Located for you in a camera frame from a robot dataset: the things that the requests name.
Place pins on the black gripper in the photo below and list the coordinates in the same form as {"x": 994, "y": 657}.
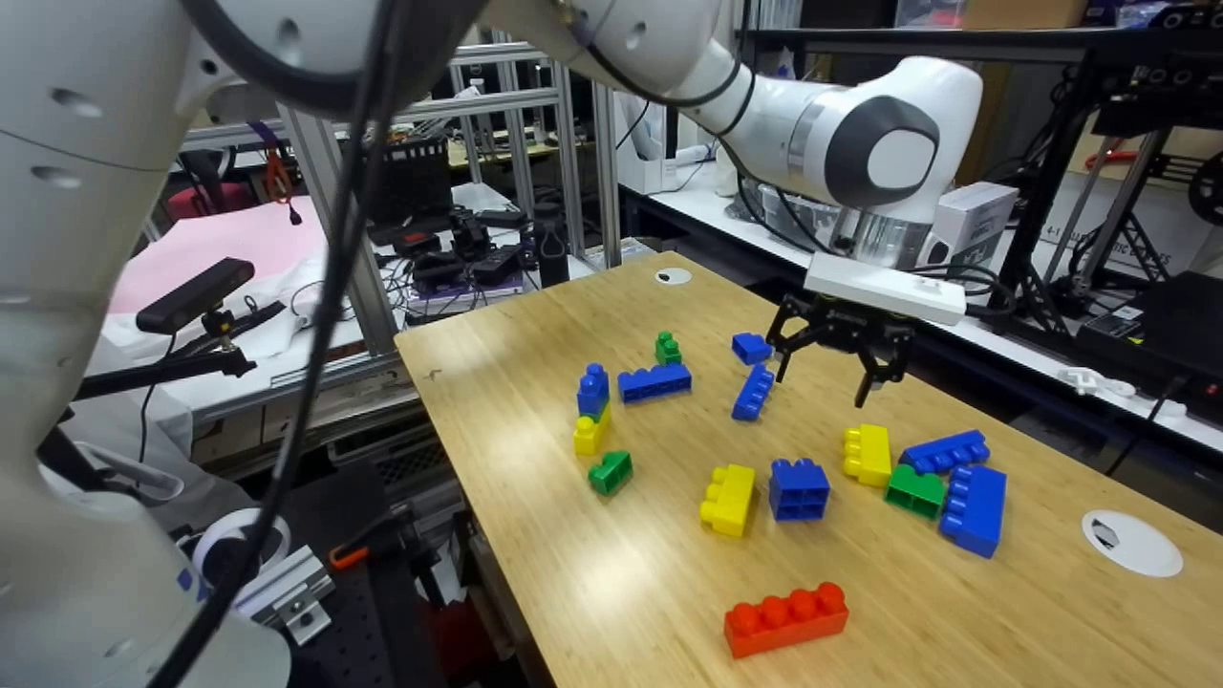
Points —
{"x": 847, "y": 327}

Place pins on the square blue building block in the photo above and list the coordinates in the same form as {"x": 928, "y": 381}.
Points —
{"x": 800, "y": 492}

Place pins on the small blue building block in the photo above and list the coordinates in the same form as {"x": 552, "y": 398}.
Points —
{"x": 749, "y": 346}
{"x": 593, "y": 387}

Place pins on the yellow building block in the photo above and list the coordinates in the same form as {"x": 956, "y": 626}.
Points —
{"x": 726, "y": 502}
{"x": 589, "y": 437}
{"x": 870, "y": 457}

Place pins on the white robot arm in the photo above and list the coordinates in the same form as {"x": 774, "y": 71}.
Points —
{"x": 790, "y": 122}

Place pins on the long blue building block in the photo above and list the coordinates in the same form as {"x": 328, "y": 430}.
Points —
{"x": 656, "y": 385}
{"x": 756, "y": 392}
{"x": 946, "y": 454}

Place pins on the small green building block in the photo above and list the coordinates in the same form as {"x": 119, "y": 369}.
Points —
{"x": 668, "y": 348}
{"x": 609, "y": 477}

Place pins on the large blue building block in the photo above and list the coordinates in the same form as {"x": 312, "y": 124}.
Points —
{"x": 977, "y": 514}

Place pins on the red four-stud building block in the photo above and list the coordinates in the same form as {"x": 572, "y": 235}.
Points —
{"x": 784, "y": 620}

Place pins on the white cardboard box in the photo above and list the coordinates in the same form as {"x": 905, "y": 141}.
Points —
{"x": 968, "y": 222}

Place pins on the white side bench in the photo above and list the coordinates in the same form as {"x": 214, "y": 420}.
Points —
{"x": 1123, "y": 394}

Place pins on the black metal rack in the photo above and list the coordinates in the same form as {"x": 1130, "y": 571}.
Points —
{"x": 1063, "y": 166}

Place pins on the black equipment case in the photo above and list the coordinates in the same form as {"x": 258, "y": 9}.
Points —
{"x": 1177, "y": 330}

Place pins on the black plastic crate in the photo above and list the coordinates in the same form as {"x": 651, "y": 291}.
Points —
{"x": 414, "y": 184}

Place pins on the pink sheet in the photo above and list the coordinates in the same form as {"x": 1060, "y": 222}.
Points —
{"x": 214, "y": 253}

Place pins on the silver metal bracket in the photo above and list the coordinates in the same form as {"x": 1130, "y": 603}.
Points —
{"x": 292, "y": 599}

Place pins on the black stereo camera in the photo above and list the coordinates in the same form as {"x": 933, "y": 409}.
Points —
{"x": 198, "y": 291}

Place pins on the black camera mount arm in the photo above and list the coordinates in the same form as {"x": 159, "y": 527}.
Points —
{"x": 167, "y": 366}

